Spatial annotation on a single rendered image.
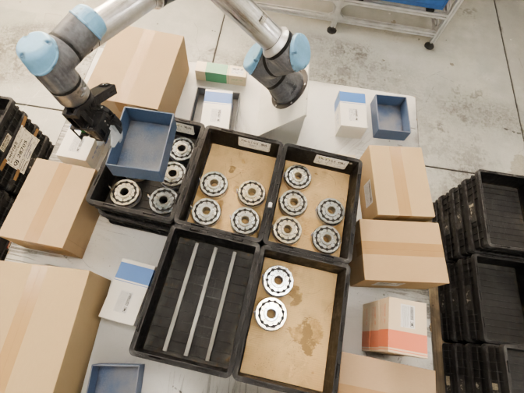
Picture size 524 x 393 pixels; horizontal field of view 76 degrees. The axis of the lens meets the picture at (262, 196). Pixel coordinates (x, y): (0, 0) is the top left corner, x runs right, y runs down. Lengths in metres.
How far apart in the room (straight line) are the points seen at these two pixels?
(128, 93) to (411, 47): 2.46
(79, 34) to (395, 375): 1.24
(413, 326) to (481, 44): 2.88
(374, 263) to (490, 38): 2.85
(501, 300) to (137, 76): 1.97
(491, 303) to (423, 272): 0.76
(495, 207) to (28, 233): 2.06
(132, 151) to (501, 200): 1.78
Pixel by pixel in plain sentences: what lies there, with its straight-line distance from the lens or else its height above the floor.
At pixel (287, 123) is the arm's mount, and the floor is 0.89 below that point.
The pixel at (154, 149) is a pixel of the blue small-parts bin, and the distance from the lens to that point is 1.10.
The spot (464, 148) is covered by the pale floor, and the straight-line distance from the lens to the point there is 2.87.
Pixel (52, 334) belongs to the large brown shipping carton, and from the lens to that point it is 1.21.
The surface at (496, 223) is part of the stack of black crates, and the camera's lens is 2.05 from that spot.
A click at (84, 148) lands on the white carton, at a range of 1.52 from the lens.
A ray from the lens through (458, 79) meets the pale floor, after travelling 3.26.
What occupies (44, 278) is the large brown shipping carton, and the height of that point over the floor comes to 0.90.
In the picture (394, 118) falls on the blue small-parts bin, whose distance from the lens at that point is 1.78.
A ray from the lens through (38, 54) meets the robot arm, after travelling 0.82.
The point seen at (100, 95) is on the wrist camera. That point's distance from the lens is 0.97.
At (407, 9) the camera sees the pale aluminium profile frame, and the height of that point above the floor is 0.30.
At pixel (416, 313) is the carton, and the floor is 0.92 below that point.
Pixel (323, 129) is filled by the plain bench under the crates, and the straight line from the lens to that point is 1.62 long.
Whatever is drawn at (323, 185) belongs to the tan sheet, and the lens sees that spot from 1.33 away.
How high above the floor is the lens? 1.99
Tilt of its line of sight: 67 degrees down
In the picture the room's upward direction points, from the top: 11 degrees clockwise
